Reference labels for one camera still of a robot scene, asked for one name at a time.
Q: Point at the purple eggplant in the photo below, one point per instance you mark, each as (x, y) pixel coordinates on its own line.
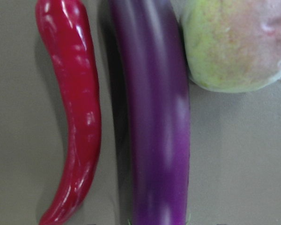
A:
(158, 108)

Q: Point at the green pink peach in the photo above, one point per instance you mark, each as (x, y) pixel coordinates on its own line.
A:
(233, 46)

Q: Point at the red chili pepper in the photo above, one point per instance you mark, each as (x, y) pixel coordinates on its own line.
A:
(65, 32)

